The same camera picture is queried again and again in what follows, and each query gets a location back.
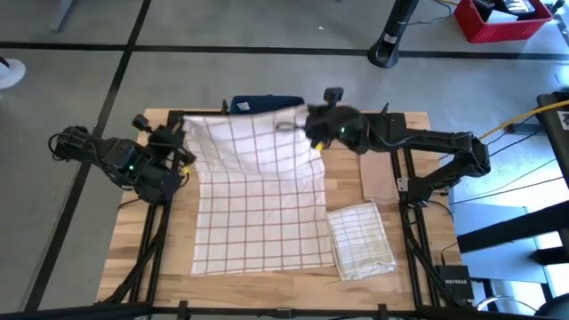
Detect black device in crate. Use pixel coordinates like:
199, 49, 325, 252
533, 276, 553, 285
472, 0, 536, 19

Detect white box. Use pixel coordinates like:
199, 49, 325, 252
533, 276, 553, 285
485, 8, 519, 25

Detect navy fabric basket white label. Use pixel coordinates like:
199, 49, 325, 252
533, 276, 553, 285
228, 93, 306, 116

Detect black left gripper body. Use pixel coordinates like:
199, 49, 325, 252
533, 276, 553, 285
145, 125, 190, 173

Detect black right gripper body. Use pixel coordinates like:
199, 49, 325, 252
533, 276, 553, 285
304, 104, 370, 155

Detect thin black floor cable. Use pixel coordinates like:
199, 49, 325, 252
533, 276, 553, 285
486, 114, 537, 148
488, 127, 547, 157

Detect black Netgear network switch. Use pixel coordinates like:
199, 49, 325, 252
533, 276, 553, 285
434, 264, 476, 301

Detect pink beige towel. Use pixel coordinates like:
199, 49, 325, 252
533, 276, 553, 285
358, 149, 401, 205

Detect grey metal post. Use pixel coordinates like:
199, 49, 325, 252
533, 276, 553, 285
51, 0, 76, 34

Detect yellow cable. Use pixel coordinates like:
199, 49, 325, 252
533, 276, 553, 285
477, 99, 569, 141

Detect white towel grey checks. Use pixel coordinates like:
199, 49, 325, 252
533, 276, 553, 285
326, 202, 398, 283

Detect black side desk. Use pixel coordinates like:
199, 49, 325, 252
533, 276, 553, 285
534, 91, 569, 188

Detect black furniture beams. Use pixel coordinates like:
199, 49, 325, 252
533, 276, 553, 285
456, 199, 569, 268

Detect white towel red-brown checks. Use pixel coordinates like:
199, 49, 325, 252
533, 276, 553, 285
181, 105, 337, 277

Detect black metal table frame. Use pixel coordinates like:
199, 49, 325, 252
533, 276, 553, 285
0, 99, 490, 320

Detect thin beige floor cable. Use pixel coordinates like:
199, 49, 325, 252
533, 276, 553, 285
488, 157, 557, 196
448, 175, 565, 205

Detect white round floor base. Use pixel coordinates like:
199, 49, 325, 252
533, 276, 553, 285
0, 57, 28, 92

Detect red plastic crate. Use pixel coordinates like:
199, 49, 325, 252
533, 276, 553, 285
453, 0, 555, 44

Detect black round stool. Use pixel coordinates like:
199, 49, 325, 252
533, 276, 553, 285
533, 292, 569, 320

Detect white cable loop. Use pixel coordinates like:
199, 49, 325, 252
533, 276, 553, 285
475, 294, 540, 313

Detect black tower stand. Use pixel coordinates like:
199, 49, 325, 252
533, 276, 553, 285
366, 0, 421, 69

